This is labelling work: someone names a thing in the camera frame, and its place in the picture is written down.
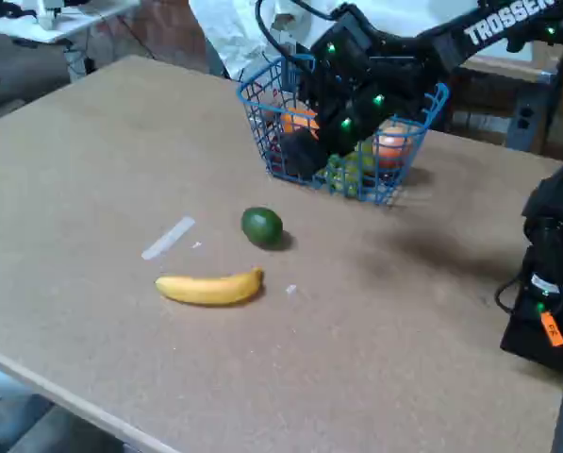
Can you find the wooden background bench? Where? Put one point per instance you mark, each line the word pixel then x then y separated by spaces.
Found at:
pixel 498 66

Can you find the person in white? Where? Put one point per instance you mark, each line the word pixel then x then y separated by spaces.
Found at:
pixel 234 28

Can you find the orange-red toy pomegranate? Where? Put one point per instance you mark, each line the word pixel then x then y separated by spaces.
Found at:
pixel 394 146

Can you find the white background desk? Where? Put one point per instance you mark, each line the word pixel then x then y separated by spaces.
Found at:
pixel 50 23

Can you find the green toy grapes bunch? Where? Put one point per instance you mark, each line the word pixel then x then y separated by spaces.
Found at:
pixel 341 177

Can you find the round green toy fruit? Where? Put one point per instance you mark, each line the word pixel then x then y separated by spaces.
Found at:
pixel 261 227

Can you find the long white tape strip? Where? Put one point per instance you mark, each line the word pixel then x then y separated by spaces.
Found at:
pixel 168 238

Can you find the grey post with outlets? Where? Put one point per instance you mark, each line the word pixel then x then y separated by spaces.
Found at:
pixel 525 118

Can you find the yellow toy banana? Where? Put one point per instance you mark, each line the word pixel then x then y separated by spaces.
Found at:
pixel 205 290

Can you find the light green toy pear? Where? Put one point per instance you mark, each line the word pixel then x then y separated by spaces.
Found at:
pixel 366 158

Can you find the orange toy fruit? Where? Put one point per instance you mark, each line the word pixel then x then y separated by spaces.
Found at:
pixel 296 120

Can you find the orange label tag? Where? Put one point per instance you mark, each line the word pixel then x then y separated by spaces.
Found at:
pixel 552 329

